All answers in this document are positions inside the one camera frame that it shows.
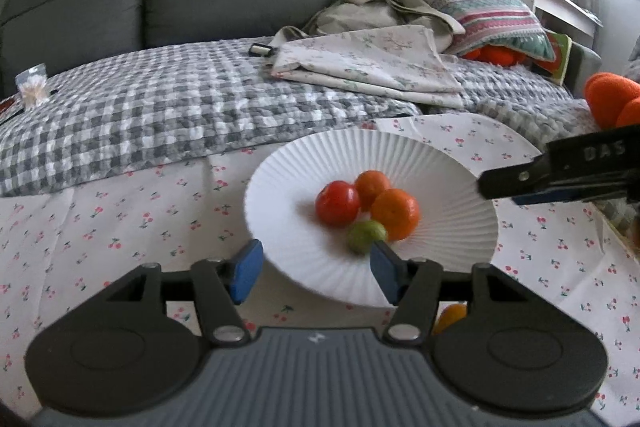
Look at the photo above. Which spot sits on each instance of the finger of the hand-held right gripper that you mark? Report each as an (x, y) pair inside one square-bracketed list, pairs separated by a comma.
[(510, 183)]

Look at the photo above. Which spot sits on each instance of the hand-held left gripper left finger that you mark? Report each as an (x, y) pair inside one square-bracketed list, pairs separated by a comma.
[(246, 274)]

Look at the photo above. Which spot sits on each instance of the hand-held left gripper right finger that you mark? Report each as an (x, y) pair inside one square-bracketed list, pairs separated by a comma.
[(386, 272)]

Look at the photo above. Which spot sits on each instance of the green lime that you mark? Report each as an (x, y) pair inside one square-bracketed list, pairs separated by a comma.
[(364, 236)]

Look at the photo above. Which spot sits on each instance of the large orange tangerine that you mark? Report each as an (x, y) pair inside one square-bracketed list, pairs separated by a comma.
[(397, 213)]

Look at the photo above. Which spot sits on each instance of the red tomato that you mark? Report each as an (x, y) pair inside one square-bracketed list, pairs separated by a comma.
[(337, 203)]

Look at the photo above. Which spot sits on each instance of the small orange tangerine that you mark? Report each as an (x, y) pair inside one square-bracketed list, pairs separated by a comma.
[(371, 186)]

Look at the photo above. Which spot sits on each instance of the white ribbed paper plate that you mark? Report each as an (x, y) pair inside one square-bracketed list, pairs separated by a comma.
[(300, 187)]

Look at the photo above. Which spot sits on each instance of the orange plush toy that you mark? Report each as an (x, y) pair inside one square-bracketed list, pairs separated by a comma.
[(495, 55), (607, 97)]

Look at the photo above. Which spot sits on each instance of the yellow-orange citrus fruit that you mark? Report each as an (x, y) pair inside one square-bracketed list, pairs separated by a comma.
[(451, 316)]

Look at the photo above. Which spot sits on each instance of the green picture book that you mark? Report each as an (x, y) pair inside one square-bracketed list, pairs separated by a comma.
[(557, 57)]

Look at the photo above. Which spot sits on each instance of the white desk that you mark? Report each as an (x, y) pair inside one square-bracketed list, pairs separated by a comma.
[(565, 4)]

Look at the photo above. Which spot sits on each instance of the striped pastel pillow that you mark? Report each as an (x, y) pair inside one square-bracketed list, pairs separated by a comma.
[(480, 12)]

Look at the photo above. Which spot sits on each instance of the grey checked blanket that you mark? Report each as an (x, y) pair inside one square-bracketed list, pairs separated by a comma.
[(150, 117)]

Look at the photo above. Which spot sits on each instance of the folded floral cloth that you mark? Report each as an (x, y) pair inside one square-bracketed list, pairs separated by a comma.
[(370, 62)]

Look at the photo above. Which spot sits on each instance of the small black white device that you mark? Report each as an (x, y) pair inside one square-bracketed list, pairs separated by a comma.
[(261, 50)]

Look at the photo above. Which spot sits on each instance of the beige crumpled cloth bag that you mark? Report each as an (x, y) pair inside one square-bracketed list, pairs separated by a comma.
[(350, 14)]

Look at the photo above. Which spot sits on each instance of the clear plastic snack bag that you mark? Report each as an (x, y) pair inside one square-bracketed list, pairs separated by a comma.
[(32, 88)]

